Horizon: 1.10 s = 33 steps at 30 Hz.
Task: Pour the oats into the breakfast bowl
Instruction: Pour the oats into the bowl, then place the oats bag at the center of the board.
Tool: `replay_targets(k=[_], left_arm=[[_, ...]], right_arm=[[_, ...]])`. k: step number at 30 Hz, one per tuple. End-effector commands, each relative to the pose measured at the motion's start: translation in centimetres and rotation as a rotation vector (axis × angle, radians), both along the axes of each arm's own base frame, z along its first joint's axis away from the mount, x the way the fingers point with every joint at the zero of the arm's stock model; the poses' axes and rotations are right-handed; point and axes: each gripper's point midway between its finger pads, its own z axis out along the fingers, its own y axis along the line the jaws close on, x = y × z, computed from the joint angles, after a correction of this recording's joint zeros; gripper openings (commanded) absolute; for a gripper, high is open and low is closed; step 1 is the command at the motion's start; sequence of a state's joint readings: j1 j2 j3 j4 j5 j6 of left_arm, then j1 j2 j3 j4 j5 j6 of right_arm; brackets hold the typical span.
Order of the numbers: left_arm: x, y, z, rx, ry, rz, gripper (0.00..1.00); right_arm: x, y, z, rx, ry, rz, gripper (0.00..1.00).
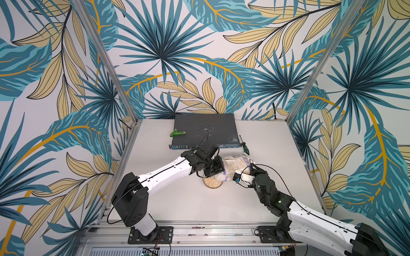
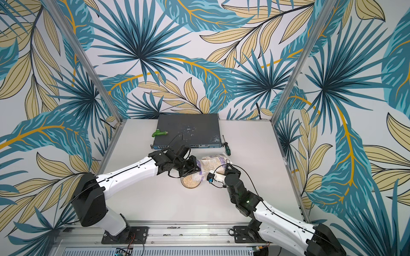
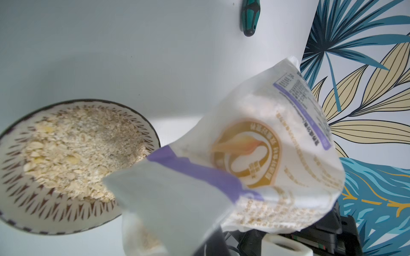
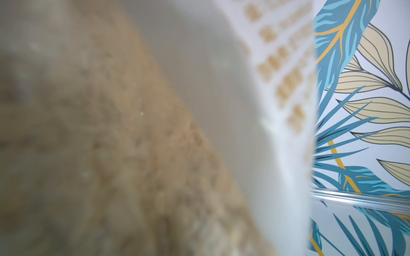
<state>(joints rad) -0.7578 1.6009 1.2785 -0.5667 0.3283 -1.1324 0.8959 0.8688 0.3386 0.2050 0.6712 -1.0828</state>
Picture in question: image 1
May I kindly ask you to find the white red patterned bowl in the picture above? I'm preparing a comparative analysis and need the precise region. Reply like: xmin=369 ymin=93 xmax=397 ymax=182
xmin=202 ymin=176 xmax=223 ymax=189

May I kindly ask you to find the oatmeal bag white purple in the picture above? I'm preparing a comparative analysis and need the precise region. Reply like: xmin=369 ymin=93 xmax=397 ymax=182
xmin=215 ymin=154 xmax=255 ymax=182

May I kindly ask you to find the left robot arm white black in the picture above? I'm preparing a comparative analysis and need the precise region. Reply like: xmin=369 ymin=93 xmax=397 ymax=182
xmin=112 ymin=141 xmax=224 ymax=240

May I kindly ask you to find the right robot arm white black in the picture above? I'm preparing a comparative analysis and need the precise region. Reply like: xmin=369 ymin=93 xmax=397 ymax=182
xmin=248 ymin=164 xmax=390 ymax=256

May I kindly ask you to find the green pipe fitting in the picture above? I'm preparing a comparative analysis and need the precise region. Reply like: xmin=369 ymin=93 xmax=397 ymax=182
xmin=170 ymin=129 xmax=186 ymax=138

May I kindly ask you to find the green black screwdriver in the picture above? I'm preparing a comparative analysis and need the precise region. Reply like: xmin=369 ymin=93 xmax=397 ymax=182
xmin=239 ymin=135 xmax=250 ymax=156

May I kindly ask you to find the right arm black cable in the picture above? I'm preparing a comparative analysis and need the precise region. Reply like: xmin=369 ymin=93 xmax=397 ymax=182
xmin=238 ymin=164 xmax=390 ymax=253

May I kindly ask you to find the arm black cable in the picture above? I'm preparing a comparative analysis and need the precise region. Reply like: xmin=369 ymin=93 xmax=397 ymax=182
xmin=238 ymin=164 xmax=390 ymax=253
xmin=106 ymin=132 xmax=222 ymax=226

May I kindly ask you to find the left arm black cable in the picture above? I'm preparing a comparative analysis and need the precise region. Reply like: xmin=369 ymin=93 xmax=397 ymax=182
xmin=106 ymin=132 xmax=222 ymax=226

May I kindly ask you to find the grey blue network switch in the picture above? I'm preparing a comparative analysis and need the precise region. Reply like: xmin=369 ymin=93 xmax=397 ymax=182
xmin=169 ymin=114 xmax=241 ymax=150

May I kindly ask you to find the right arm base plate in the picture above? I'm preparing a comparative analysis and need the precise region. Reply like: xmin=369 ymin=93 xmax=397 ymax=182
xmin=254 ymin=226 xmax=299 ymax=244

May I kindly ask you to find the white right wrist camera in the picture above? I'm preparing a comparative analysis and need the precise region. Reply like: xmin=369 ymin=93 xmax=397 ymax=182
xmin=233 ymin=172 xmax=255 ymax=185

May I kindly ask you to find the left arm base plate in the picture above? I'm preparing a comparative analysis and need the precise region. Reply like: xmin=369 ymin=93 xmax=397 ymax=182
xmin=128 ymin=226 xmax=174 ymax=245

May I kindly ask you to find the aluminium front rail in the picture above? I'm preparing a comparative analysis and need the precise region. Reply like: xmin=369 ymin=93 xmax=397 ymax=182
xmin=75 ymin=220 xmax=347 ymax=256

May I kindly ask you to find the left aluminium corner post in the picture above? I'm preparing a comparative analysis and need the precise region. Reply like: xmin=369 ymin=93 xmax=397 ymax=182
xmin=72 ymin=0 xmax=138 ymax=126

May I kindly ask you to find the aluminium corner post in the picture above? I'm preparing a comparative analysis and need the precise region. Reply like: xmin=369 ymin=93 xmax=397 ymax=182
xmin=72 ymin=0 xmax=138 ymax=126
xmin=286 ymin=0 xmax=365 ymax=125

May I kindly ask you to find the right aluminium corner post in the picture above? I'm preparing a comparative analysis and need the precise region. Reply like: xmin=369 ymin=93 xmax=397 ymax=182
xmin=286 ymin=0 xmax=365 ymax=125

